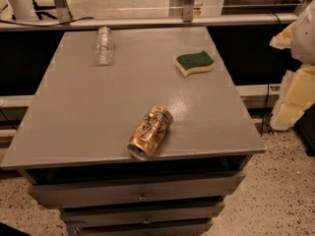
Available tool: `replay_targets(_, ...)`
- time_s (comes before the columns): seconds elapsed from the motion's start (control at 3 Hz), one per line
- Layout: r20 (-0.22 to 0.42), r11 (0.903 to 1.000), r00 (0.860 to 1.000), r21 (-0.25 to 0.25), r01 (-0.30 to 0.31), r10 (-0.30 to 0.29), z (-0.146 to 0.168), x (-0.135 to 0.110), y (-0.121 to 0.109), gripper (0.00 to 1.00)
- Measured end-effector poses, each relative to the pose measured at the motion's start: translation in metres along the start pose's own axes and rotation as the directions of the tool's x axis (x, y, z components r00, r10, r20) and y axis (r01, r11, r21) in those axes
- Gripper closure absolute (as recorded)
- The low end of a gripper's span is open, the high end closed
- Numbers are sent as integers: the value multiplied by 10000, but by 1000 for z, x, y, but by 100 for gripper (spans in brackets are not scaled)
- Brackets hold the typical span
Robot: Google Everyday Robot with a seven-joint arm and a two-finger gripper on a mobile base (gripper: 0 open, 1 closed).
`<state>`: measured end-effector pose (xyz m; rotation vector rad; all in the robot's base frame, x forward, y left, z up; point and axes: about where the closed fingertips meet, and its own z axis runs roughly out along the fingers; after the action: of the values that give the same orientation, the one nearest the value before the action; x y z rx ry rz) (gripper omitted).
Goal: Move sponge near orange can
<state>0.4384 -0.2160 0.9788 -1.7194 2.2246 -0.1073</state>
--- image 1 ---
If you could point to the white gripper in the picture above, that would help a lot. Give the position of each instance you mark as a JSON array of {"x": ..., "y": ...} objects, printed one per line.
[{"x": 304, "y": 38}]

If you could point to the orange crushed soda can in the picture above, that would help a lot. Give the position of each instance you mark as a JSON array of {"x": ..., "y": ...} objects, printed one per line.
[{"x": 146, "y": 139}]

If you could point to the white pipe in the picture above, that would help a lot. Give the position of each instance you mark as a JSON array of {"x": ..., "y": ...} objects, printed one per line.
[{"x": 23, "y": 9}]

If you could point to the green and yellow sponge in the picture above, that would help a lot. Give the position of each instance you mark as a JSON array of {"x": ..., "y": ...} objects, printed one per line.
[{"x": 194, "y": 63}]

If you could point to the grey drawer cabinet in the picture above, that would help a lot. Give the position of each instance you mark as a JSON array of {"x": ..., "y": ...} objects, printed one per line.
[{"x": 72, "y": 142}]

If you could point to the clear plastic bottle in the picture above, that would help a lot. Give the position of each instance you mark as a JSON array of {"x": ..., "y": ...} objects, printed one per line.
[{"x": 104, "y": 46}]

